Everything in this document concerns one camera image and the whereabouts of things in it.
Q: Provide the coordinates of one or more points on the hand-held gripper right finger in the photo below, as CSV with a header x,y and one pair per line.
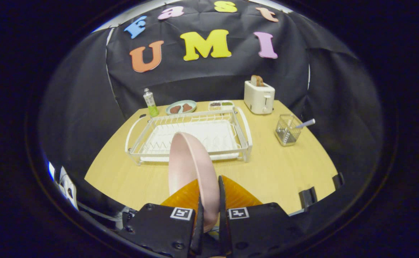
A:
x,y
224,233

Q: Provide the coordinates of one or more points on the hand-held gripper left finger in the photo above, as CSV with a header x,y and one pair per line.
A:
x,y
197,238

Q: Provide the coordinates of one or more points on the pink plate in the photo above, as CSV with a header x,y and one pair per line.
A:
x,y
191,168

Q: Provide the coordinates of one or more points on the white dish rack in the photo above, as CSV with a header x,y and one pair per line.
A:
x,y
209,134

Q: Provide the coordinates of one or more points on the grey-green plate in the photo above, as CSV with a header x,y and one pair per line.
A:
x,y
181,103

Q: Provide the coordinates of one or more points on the black table clamp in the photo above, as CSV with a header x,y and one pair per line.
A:
x,y
308,197
338,180

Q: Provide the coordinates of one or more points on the white compartment tray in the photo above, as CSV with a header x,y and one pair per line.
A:
x,y
221,108

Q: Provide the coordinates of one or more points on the brown meat piece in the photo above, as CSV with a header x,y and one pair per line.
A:
x,y
175,109
187,107

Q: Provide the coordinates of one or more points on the cream toaster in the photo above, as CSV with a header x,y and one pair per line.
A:
x,y
258,98

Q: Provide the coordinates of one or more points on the white power strip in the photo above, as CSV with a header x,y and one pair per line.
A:
x,y
68,188

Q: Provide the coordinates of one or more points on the green liquid bottle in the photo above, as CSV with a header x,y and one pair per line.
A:
x,y
151,104

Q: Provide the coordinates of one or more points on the black backdrop cloth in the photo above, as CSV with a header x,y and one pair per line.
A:
x,y
195,82

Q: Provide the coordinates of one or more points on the brown bread slice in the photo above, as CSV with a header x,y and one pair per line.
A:
x,y
256,81

